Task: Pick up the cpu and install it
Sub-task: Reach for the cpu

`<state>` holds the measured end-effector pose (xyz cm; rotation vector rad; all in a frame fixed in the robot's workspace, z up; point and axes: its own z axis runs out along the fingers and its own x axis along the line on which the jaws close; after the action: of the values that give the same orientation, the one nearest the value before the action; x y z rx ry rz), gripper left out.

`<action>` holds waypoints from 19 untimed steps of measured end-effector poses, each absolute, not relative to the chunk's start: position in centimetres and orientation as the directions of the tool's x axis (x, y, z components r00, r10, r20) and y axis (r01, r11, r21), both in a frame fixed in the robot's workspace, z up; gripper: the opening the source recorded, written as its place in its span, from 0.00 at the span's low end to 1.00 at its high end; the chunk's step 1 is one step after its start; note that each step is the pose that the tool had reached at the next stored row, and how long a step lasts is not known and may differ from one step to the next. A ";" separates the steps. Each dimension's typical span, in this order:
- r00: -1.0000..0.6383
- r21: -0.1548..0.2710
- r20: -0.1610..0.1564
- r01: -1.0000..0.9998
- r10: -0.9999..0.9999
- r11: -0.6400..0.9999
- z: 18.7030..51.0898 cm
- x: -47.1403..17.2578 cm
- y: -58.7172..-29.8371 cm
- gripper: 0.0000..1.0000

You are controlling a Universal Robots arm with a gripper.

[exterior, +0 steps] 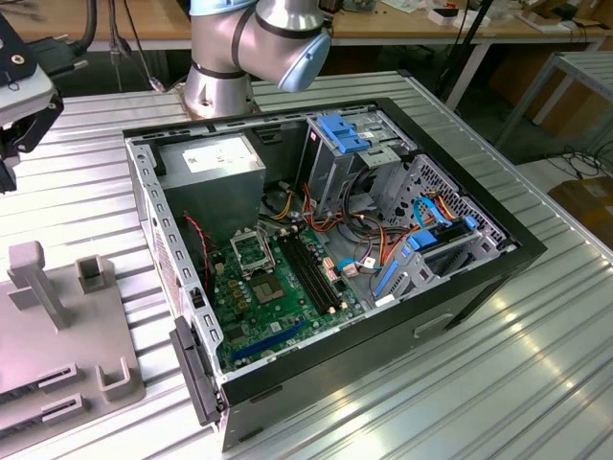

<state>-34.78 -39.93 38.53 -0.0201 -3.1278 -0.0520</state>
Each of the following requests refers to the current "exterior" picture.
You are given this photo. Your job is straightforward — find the hard disk in blue carrier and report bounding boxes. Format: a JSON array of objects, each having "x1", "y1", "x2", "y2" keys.
[{"x1": 405, "y1": 216, "x2": 480, "y2": 254}]

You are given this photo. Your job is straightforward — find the grey power supply unit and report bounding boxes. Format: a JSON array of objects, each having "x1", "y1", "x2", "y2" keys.
[{"x1": 155, "y1": 132, "x2": 267, "y2": 250}]

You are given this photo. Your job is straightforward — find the blue plastic carrier rail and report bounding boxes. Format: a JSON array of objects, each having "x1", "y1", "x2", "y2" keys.
[{"x1": 371, "y1": 260, "x2": 401, "y2": 301}]

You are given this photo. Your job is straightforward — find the small white box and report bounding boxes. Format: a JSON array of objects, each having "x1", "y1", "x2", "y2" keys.
[{"x1": 427, "y1": 7, "x2": 492, "y2": 29}]

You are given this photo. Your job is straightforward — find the grey parts rack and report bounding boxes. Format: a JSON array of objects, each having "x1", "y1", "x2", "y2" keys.
[{"x1": 0, "y1": 241, "x2": 148, "y2": 449}]

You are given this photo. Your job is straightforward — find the brown cardboard piece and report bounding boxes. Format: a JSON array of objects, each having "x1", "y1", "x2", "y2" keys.
[{"x1": 514, "y1": 0, "x2": 579, "y2": 34}]

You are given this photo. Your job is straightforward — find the green motherboard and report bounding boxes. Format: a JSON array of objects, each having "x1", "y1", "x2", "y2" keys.
[{"x1": 210, "y1": 224, "x2": 366, "y2": 376}]

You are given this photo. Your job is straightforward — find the black tripod stand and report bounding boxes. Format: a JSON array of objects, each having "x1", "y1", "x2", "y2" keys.
[{"x1": 433, "y1": 0, "x2": 497, "y2": 104}]

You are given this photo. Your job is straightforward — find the yellow black supply wires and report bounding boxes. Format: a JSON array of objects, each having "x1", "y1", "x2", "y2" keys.
[{"x1": 262, "y1": 184, "x2": 301, "y2": 222}]

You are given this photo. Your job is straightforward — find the grey metal disk bay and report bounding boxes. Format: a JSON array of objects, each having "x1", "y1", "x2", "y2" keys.
[{"x1": 371, "y1": 229, "x2": 486, "y2": 312}]

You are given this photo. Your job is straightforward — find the blue plastic drive latch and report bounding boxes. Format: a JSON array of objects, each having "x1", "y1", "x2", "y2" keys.
[{"x1": 315, "y1": 113, "x2": 375, "y2": 155}]

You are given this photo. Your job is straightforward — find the grey metal frame table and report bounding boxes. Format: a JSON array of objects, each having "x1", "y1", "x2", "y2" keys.
[{"x1": 495, "y1": 50, "x2": 613, "y2": 154}]

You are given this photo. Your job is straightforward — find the large brown cardboard box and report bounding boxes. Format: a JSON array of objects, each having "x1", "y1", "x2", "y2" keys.
[{"x1": 488, "y1": 47, "x2": 613, "y2": 140}]

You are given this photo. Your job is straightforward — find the labelled brown cardboard box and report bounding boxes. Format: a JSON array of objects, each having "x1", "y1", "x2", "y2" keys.
[{"x1": 547, "y1": 175, "x2": 613, "y2": 237}]

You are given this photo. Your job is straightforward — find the thick black wire bundle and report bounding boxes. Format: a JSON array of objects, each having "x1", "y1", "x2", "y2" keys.
[{"x1": 342, "y1": 165, "x2": 384, "y2": 221}]

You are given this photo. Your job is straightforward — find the light wooden desk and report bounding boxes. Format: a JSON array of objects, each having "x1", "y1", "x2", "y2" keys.
[{"x1": 0, "y1": 0, "x2": 613, "y2": 116}]

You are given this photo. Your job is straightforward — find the red black fan wire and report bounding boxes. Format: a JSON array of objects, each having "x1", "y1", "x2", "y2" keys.
[{"x1": 183, "y1": 214, "x2": 216, "y2": 292}]

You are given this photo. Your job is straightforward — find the CPU socket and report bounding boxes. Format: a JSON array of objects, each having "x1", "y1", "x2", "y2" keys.
[{"x1": 249, "y1": 271, "x2": 289, "y2": 308}]

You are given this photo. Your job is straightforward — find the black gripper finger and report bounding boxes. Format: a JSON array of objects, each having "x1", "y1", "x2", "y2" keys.
[{"x1": 0, "y1": 98, "x2": 66, "y2": 194}]

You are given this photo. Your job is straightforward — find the blue disk data wire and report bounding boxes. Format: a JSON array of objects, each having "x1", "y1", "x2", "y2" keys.
[{"x1": 411, "y1": 195, "x2": 455, "y2": 230}]

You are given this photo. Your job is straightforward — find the orange disk power wire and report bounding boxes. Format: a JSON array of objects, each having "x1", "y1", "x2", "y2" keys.
[{"x1": 428, "y1": 190, "x2": 466, "y2": 226}]

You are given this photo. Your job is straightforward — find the grey metal drive cage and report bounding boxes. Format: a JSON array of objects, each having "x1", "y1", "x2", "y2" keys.
[{"x1": 304, "y1": 112, "x2": 420, "y2": 219}]

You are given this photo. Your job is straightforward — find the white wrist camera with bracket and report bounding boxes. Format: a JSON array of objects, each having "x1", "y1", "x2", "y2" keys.
[{"x1": 0, "y1": 13, "x2": 57, "y2": 131}]

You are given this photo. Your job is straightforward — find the black PC case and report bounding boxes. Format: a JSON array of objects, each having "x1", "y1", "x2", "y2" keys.
[{"x1": 122, "y1": 97, "x2": 548, "y2": 454}]

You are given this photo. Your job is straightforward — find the orange red wire bundle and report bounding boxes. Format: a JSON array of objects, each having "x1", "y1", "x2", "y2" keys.
[{"x1": 299, "y1": 181, "x2": 413, "y2": 282}]

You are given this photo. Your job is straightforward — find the blue expansion slot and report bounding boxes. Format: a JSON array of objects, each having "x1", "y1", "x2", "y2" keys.
[{"x1": 231, "y1": 319, "x2": 308, "y2": 366}]

